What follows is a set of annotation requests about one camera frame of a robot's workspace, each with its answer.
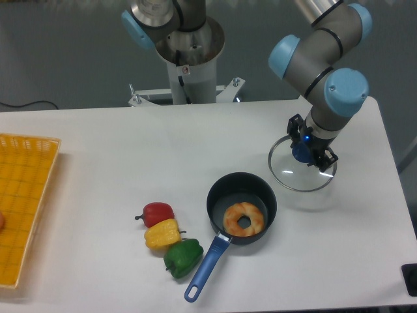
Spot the orange glazed donut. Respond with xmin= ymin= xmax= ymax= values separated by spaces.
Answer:
xmin=223 ymin=202 xmax=265 ymax=237

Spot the dark pot blue handle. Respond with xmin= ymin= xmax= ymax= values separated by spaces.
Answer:
xmin=184 ymin=172 xmax=277 ymax=303

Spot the black device at table edge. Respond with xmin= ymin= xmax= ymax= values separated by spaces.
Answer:
xmin=401 ymin=263 xmax=417 ymax=297

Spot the green bell pepper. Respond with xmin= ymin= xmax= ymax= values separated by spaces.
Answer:
xmin=164 ymin=239 xmax=203 ymax=279

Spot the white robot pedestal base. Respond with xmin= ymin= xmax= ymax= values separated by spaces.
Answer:
xmin=128 ymin=16 xmax=246 ymax=107

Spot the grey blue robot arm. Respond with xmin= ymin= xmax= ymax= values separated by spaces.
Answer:
xmin=121 ymin=1 xmax=373 ymax=171

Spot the black floor cable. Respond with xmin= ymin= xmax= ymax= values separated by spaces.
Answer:
xmin=0 ymin=100 xmax=60 ymax=110

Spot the red bell pepper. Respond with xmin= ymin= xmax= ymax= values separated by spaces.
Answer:
xmin=135 ymin=202 xmax=175 ymax=228

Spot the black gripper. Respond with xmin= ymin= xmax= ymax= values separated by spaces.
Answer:
xmin=287 ymin=114 xmax=338 ymax=172

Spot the glass pot lid blue knob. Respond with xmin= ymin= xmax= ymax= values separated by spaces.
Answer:
xmin=268 ymin=136 xmax=337 ymax=192

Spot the yellow wicker basket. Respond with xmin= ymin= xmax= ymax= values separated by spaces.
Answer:
xmin=1 ymin=133 xmax=61 ymax=289

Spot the yellow bell pepper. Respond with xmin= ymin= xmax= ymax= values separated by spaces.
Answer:
xmin=144 ymin=218 xmax=182 ymax=250

